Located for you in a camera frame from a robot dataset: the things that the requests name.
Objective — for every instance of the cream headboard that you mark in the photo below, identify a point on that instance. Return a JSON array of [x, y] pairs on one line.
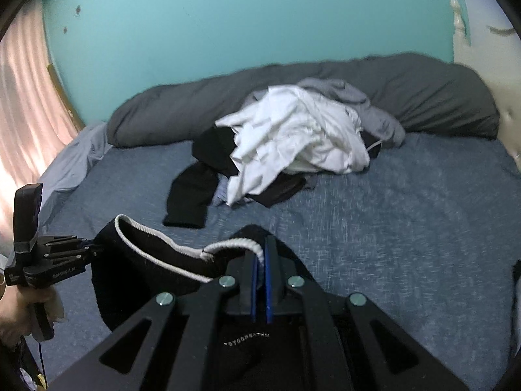
[[464, 49]]

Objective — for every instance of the black sweater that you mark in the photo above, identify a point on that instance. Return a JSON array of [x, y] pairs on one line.
[[122, 293]]

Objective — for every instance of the wooden window trim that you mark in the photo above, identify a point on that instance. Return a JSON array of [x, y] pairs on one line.
[[65, 93]]

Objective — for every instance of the person's left hand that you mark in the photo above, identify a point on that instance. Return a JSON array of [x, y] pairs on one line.
[[16, 315]]

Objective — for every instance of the pink curtain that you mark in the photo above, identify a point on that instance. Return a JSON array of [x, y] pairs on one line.
[[24, 110]]

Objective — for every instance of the light grey-blue sheet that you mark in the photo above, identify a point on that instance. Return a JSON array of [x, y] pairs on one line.
[[69, 163]]

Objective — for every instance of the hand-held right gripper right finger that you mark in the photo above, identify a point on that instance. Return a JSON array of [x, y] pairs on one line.
[[268, 281]]

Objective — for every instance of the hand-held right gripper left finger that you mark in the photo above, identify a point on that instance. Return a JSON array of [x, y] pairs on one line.
[[254, 287]]

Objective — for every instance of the light blue striped garment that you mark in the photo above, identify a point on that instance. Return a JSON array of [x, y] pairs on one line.
[[219, 194]]

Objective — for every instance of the grey hoodie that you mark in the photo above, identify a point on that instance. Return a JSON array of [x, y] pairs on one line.
[[378, 126]]

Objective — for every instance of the folded black garment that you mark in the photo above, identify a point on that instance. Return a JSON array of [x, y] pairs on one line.
[[517, 275]]

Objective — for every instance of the black pants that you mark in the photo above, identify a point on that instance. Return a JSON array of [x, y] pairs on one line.
[[187, 195]]

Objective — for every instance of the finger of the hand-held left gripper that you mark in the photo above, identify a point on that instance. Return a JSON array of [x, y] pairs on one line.
[[73, 255], [69, 243]]

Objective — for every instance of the white garment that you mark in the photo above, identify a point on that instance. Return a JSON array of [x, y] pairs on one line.
[[293, 138]]

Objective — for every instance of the person's left forearm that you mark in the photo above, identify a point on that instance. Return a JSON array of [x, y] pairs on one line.
[[14, 362]]

